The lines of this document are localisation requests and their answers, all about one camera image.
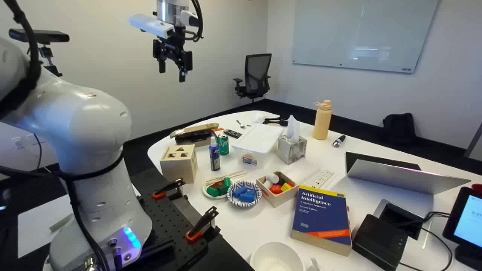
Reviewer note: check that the white paper sheet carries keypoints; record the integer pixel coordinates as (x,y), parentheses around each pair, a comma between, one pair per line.
(259,139)

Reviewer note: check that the wooden shape sorter box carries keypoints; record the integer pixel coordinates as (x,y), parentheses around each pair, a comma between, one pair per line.
(179,161)

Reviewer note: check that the black perforated mounting board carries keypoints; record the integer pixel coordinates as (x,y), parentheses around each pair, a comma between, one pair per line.
(180,226)

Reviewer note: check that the black camera on stand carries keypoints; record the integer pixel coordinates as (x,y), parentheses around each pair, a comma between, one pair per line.
(43,38)

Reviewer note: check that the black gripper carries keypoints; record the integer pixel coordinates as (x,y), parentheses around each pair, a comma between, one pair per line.
(173,48)

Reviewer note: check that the black orange clamp far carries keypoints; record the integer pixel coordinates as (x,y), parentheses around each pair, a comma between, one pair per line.
(173,185)

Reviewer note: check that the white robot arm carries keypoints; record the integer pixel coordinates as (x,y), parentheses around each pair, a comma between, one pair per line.
(108,229)

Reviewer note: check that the plate with green toy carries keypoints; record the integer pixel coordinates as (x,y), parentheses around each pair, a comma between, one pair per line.
(217,188)

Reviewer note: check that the patterned bowl with blue blocks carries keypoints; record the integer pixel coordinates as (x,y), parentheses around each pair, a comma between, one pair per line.
(242,194)

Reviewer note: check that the black power box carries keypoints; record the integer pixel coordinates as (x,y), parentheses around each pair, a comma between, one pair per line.
(379,243)

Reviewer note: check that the wall whiteboard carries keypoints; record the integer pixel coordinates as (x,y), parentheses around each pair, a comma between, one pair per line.
(370,35)

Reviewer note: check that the black office chair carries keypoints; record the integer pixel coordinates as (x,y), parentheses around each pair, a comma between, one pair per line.
(254,83)

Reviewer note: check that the grey laptop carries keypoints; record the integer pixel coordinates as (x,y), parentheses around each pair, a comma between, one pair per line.
(397,173)

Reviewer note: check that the beige water bottle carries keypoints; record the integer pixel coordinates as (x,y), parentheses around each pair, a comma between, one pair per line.
(322,119)

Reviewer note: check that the white bowl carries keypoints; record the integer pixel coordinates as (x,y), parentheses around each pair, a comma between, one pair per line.
(275,256)

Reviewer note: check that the dark glue bottle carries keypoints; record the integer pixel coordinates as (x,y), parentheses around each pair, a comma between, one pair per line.
(214,154)

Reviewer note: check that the blue and yellow book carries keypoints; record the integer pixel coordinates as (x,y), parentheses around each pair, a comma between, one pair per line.
(321,219)

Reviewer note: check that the white remote keypad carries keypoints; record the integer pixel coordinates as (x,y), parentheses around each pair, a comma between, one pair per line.
(319,178)

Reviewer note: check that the black orange clamp near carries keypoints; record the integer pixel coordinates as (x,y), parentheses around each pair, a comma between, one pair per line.
(205,228)

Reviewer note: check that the wooden tray with toys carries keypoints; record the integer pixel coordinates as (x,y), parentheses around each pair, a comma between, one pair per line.
(277,188)

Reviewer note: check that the marble tissue box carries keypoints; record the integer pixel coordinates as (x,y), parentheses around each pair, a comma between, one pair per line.
(290,146)

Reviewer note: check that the black orange clamp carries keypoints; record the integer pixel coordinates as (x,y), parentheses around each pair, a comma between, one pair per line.
(205,228)
(173,185)

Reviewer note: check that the wooden brush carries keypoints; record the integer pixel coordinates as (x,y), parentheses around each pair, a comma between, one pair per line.
(197,136)

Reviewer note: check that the black backpack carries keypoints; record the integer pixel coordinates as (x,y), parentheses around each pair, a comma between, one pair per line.
(397,130)

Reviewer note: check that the black marker pen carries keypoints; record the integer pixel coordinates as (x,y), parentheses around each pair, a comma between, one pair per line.
(337,142)

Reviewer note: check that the black tablet screen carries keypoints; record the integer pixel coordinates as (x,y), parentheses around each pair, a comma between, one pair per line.
(464,228)

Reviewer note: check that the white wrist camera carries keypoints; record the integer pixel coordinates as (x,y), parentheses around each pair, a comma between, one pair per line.
(152,26)

